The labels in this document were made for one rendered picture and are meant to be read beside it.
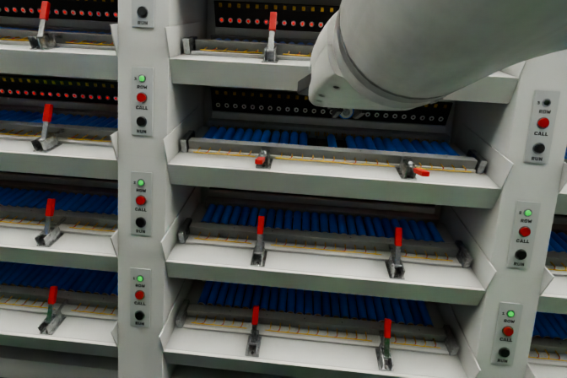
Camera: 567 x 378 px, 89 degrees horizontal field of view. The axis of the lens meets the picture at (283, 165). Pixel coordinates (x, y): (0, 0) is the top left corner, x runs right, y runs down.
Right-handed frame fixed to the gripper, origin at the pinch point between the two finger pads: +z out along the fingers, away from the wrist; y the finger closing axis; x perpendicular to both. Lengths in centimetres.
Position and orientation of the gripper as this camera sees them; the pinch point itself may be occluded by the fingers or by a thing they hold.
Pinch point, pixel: (348, 101)
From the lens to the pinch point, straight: 35.1
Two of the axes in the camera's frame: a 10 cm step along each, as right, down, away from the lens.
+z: 0.2, 0.2, 10.0
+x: -0.6, 10.0, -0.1
